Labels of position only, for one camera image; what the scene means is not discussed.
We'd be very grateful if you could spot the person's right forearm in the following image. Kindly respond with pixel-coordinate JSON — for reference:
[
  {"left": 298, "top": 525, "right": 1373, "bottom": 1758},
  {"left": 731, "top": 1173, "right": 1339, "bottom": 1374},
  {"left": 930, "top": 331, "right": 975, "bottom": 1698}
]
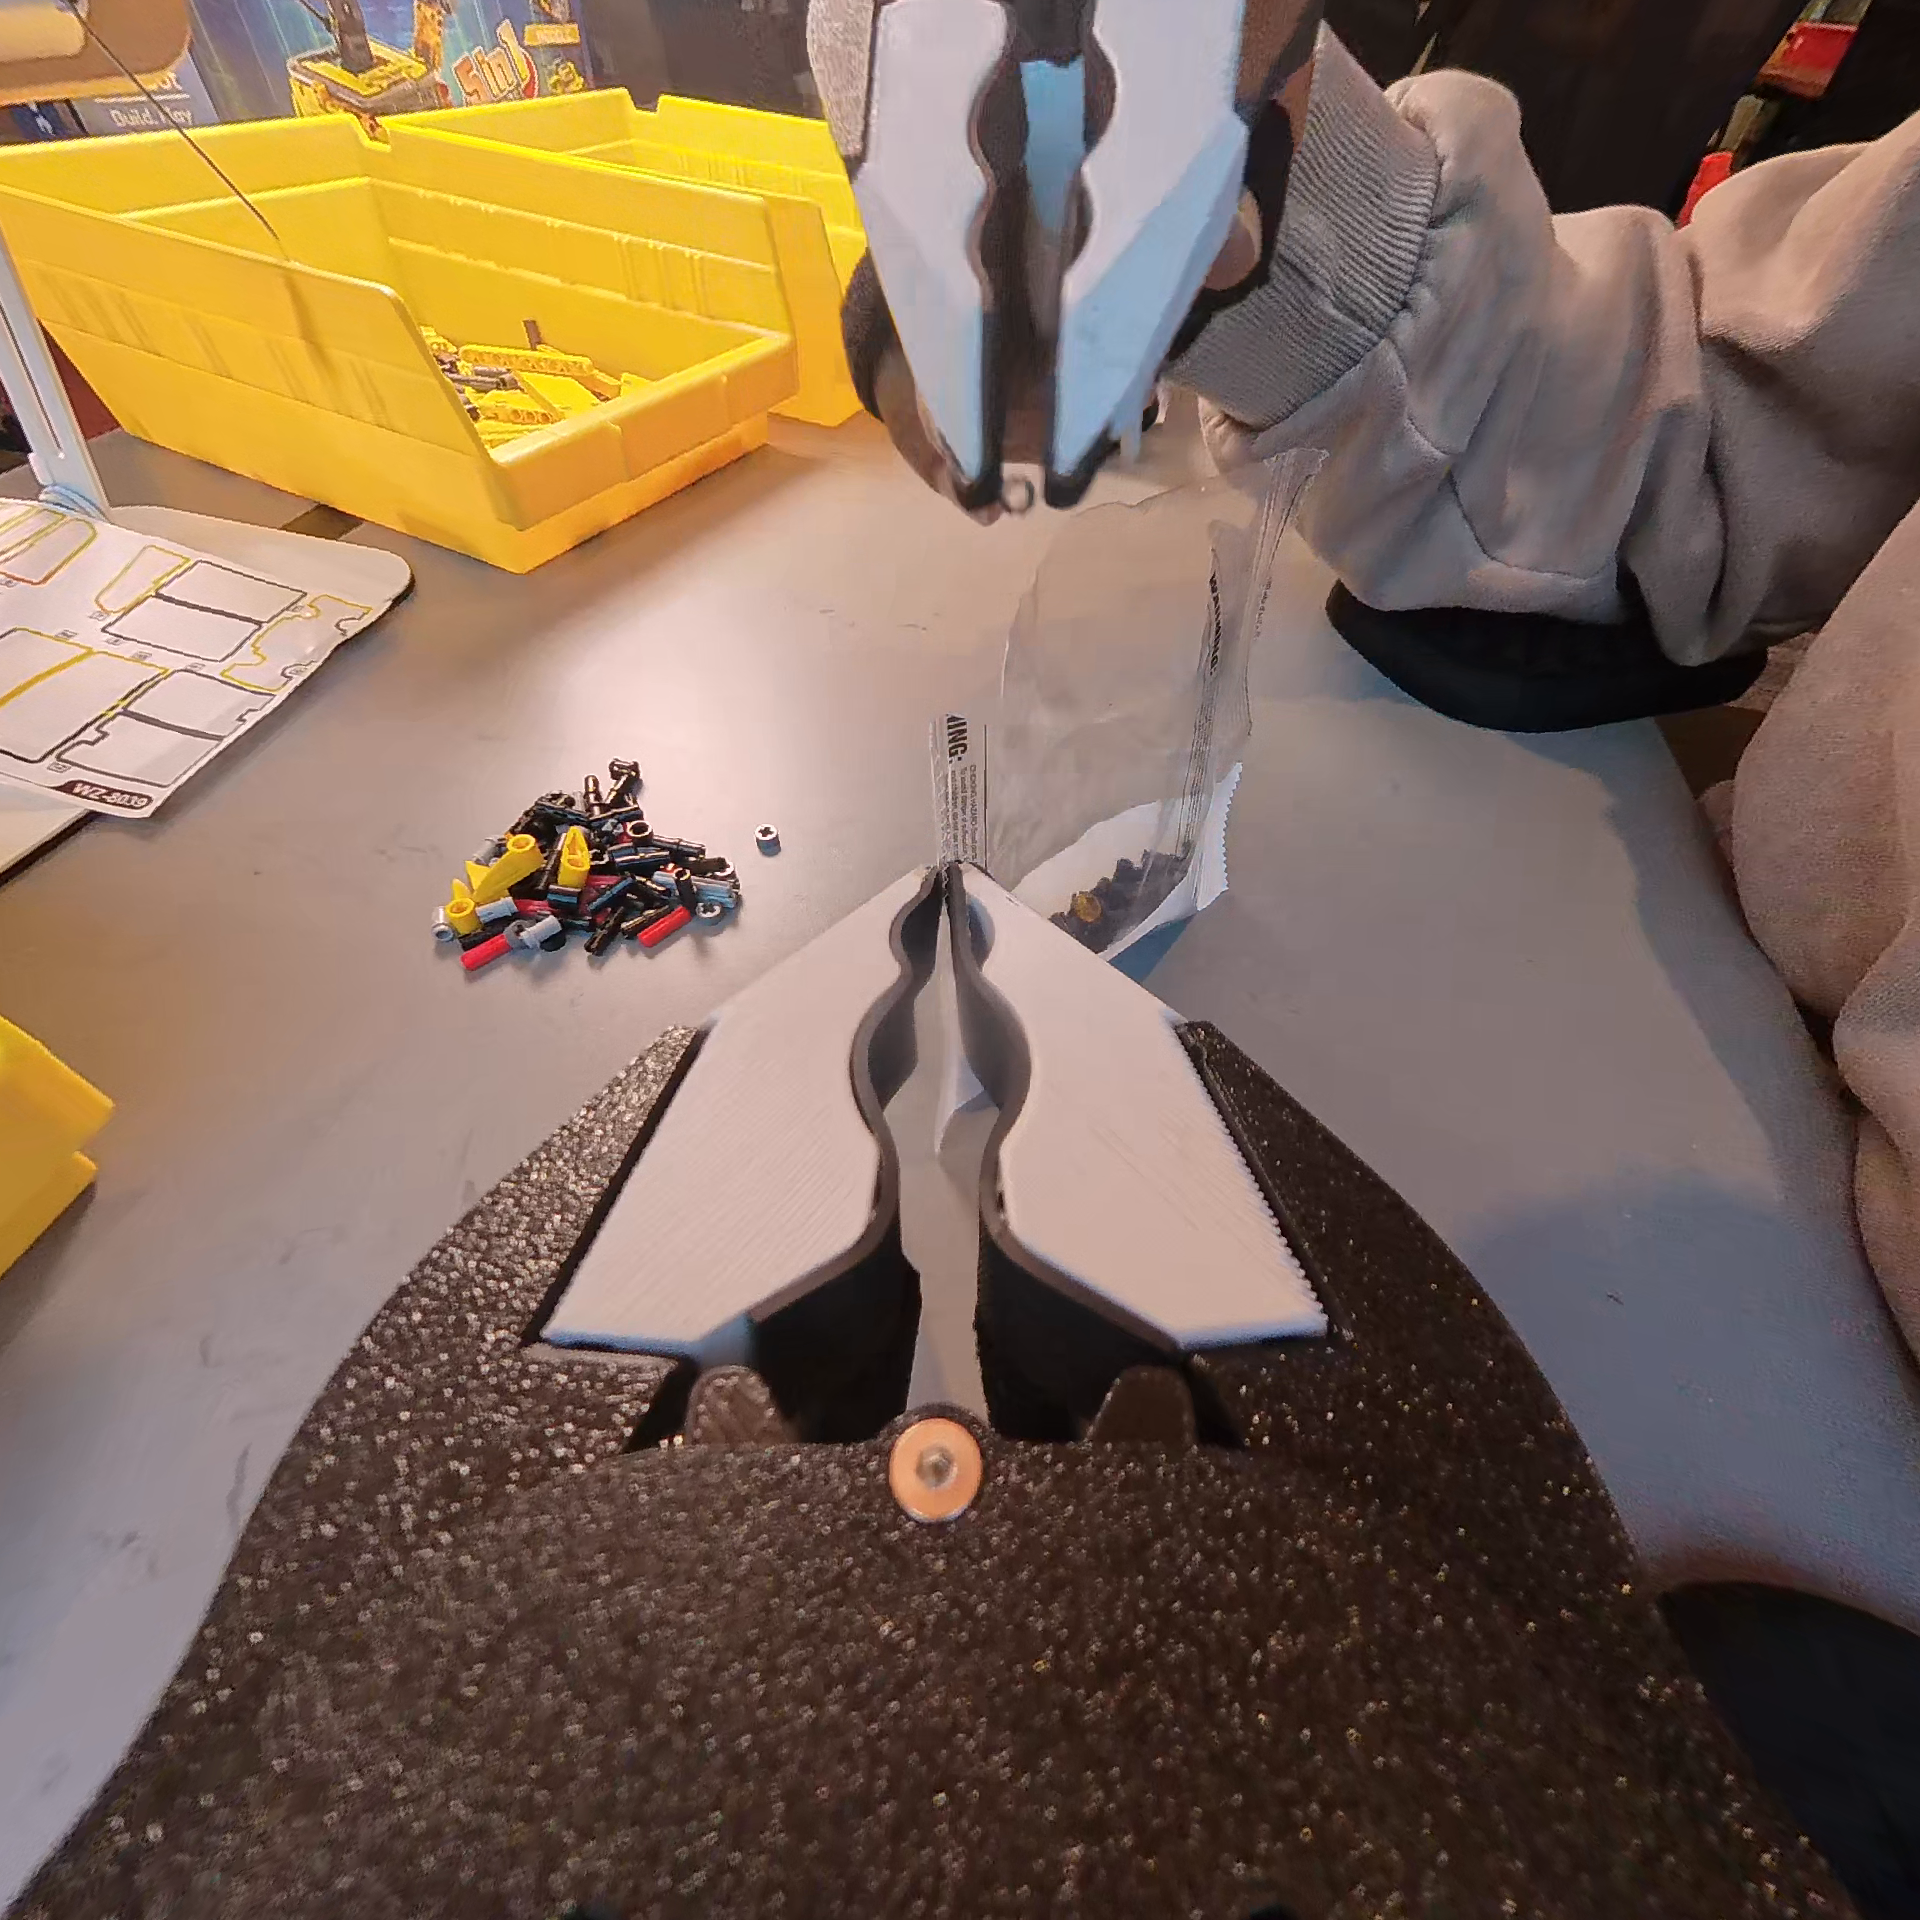
[{"left": 1176, "top": 32, "right": 1920, "bottom": 673}]

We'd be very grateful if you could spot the pile of mixed small plastic parts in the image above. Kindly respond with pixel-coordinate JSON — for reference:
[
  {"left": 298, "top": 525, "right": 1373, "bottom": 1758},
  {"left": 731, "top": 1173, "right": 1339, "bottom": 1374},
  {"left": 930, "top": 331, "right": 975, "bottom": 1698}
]
[{"left": 439, "top": 753, "right": 790, "bottom": 979}]

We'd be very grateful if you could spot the thin cable with white tip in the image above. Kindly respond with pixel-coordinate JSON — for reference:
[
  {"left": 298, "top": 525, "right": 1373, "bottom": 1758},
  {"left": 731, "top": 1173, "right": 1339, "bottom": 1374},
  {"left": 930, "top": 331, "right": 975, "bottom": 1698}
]
[{"left": 115, "top": 54, "right": 292, "bottom": 263}]

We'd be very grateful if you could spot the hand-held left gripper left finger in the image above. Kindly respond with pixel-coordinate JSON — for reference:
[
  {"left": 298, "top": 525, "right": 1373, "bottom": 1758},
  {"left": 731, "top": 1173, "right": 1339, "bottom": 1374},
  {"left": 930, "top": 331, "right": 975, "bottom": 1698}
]
[{"left": 546, "top": 864, "right": 962, "bottom": 1358}]

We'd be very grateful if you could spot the yellow storage bin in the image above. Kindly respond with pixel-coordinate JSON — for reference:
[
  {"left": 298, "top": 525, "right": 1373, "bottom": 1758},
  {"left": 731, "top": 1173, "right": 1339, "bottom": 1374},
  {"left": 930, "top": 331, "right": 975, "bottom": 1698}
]
[
  {"left": 0, "top": 181, "right": 799, "bottom": 575},
  {"left": 390, "top": 86, "right": 877, "bottom": 431}
]

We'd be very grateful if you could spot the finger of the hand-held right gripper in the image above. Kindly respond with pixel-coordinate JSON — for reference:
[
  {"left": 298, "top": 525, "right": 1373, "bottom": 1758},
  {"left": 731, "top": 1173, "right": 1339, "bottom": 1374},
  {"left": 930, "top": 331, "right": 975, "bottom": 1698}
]
[
  {"left": 853, "top": 0, "right": 1050, "bottom": 521},
  {"left": 1036, "top": 0, "right": 1262, "bottom": 511}
]

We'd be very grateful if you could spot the clear plastic bag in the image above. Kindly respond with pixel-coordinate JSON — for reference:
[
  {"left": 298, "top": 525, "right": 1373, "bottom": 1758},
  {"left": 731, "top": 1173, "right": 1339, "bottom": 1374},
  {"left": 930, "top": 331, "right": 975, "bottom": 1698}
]
[{"left": 936, "top": 450, "right": 1316, "bottom": 961}]

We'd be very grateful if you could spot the person's beige printed sweatshirt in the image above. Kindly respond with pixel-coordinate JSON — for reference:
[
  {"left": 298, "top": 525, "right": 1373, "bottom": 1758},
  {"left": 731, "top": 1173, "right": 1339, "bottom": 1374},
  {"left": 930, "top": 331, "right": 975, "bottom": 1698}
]
[{"left": 1719, "top": 584, "right": 1920, "bottom": 1368}]

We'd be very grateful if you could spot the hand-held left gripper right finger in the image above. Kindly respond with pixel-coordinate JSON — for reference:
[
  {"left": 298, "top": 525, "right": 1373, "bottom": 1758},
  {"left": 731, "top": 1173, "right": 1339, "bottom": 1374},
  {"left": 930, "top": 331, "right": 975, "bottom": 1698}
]
[{"left": 956, "top": 864, "right": 1338, "bottom": 1352}]

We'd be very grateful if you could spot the robot kit box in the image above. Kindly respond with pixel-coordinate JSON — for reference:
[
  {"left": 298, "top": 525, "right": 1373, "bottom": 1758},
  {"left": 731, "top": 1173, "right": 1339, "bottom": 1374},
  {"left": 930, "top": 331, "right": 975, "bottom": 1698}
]
[{"left": 278, "top": 0, "right": 591, "bottom": 126}]

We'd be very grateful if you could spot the black high-back chair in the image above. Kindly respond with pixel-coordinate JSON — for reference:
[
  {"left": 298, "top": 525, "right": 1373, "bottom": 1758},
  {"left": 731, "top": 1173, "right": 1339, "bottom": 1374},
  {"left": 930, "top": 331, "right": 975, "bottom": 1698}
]
[{"left": 1334, "top": 0, "right": 1807, "bottom": 216}]

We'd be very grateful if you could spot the black armrest pad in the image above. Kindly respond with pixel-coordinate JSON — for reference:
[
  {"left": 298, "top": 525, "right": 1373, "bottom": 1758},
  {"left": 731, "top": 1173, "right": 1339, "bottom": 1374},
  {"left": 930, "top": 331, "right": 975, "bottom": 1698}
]
[
  {"left": 1323, "top": 583, "right": 1778, "bottom": 734},
  {"left": 1659, "top": 1582, "right": 1920, "bottom": 1920}
]

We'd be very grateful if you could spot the grey desk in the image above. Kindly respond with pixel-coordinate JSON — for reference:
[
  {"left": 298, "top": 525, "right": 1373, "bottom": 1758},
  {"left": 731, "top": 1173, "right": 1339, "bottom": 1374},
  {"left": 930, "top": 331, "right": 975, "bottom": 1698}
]
[{"left": 0, "top": 390, "right": 1920, "bottom": 1920}]

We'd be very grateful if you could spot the yellow flat box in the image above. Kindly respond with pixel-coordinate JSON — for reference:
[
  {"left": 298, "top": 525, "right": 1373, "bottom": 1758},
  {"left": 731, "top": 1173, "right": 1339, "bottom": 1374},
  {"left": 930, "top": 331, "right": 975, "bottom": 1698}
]
[{"left": 0, "top": 1013, "right": 118, "bottom": 1279}]

